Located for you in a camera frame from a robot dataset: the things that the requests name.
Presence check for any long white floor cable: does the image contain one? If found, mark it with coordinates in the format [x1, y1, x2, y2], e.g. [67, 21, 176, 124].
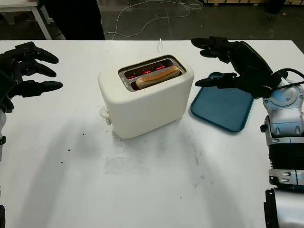
[104, 0, 205, 40]

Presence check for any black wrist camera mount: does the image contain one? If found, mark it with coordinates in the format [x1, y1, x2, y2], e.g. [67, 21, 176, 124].
[237, 66, 281, 100]
[0, 70, 18, 102]

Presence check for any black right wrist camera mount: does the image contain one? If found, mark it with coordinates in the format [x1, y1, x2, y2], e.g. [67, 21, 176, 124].
[237, 66, 281, 100]

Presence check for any cream white toaster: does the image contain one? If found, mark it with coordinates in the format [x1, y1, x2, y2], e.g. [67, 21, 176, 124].
[98, 54, 195, 140]

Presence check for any white metal desk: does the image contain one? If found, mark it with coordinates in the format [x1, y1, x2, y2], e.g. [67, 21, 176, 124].
[0, 0, 55, 40]

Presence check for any teal plastic tray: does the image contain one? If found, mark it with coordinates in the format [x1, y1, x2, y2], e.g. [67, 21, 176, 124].
[190, 72, 255, 135]

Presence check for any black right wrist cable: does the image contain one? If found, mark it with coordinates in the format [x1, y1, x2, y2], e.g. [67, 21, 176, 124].
[272, 68, 304, 90]

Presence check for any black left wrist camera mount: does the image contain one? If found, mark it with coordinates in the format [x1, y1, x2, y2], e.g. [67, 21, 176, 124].
[0, 70, 18, 102]

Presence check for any white toaster power cord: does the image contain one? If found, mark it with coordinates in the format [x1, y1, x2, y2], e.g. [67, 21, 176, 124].
[156, 38, 165, 55]

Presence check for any person in black trousers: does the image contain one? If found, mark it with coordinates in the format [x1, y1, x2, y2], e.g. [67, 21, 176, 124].
[39, 0, 106, 40]

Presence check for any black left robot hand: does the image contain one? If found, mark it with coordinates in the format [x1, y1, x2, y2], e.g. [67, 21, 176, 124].
[0, 41, 64, 98]

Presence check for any slice of toast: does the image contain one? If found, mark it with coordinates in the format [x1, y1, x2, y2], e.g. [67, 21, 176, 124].
[135, 66, 180, 90]

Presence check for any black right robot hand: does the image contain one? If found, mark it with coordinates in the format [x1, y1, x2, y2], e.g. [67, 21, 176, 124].
[191, 36, 274, 89]

